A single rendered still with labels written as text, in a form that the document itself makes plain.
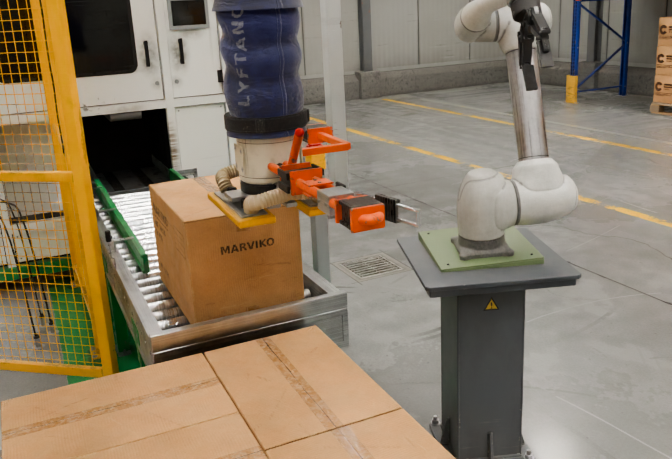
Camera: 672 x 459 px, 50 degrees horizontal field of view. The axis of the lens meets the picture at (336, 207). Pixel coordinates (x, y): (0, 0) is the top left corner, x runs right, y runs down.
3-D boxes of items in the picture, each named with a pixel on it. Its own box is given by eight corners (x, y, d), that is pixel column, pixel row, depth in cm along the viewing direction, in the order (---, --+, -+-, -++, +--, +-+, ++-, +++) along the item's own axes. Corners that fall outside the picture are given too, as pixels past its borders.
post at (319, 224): (317, 364, 332) (304, 152, 304) (330, 360, 335) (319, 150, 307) (323, 370, 326) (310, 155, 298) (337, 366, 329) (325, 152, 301)
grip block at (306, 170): (277, 189, 179) (275, 166, 177) (313, 183, 183) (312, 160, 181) (288, 196, 172) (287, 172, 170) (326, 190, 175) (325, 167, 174)
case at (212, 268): (160, 278, 295) (148, 184, 284) (252, 260, 311) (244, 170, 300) (196, 334, 242) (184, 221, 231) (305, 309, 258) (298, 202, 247)
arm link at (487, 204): (452, 226, 251) (450, 166, 243) (503, 221, 251) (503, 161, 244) (463, 243, 235) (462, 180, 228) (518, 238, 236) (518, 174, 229)
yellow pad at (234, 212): (207, 199, 212) (205, 182, 210) (240, 194, 216) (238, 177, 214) (239, 229, 182) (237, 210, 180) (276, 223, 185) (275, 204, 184)
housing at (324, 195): (316, 209, 160) (314, 189, 159) (343, 204, 162) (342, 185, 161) (328, 216, 154) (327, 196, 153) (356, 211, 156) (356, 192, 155)
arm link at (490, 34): (457, -2, 236) (497, -5, 236) (446, 15, 254) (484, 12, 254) (461, 38, 235) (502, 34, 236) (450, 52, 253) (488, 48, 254)
